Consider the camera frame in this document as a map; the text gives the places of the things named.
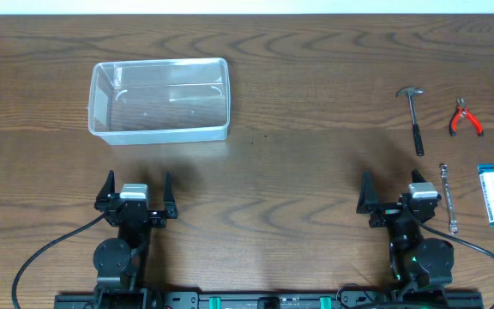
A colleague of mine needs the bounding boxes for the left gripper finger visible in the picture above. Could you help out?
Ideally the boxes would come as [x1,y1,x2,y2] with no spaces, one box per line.
[163,173,175,209]
[95,170,115,203]

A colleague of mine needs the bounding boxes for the clear plastic container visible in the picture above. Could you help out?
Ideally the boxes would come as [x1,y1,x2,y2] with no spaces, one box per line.
[87,58,232,146]

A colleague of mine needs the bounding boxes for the small steel hammer black grip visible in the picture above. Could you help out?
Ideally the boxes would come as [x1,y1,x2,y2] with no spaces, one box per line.
[395,87,425,157]

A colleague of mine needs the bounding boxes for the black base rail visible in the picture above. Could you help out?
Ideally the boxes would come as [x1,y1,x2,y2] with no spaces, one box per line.
[53,289,484,309]

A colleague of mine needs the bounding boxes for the silver ring wrench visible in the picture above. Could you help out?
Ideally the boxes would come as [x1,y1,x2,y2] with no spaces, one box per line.
[439,163,459,234]

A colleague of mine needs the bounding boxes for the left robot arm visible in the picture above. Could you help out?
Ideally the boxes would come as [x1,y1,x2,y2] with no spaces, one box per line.
[93,171,178,308]

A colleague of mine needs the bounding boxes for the red handled pliers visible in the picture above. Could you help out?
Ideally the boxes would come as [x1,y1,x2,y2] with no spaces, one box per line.
[449,97,484,136]

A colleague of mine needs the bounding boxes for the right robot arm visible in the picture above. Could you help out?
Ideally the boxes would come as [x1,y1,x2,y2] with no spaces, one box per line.
[356,170,454,306]

